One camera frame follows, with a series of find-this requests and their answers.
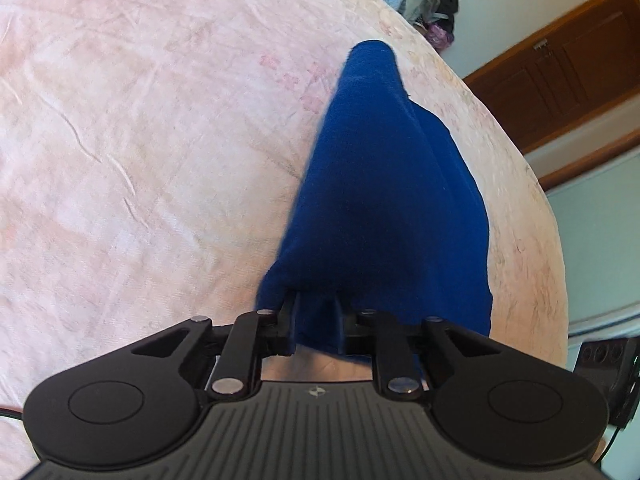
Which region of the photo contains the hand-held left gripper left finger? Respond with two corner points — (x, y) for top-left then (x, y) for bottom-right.
(127, 292), (299, 401)

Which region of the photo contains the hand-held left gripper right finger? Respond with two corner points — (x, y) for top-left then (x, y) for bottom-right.
(334, 297), (501, 401)

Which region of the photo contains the blue knit sweater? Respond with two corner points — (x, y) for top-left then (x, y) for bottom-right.
(255, 40), (494, 357)

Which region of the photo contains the pink floral bed blanket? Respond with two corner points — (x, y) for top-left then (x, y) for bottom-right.
(0, 0), (572, 472)

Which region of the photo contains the purple plastic bag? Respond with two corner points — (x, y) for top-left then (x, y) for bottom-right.
(424, 21), (452, 50)

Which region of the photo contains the wooden door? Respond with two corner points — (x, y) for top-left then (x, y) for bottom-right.
(462, 0), (640, 155)

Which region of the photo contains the black backpack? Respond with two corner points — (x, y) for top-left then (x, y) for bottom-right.
(431, 0), (461, 33)

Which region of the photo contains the black cable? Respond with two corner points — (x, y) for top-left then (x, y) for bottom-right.
(597, 424), (623, 468)

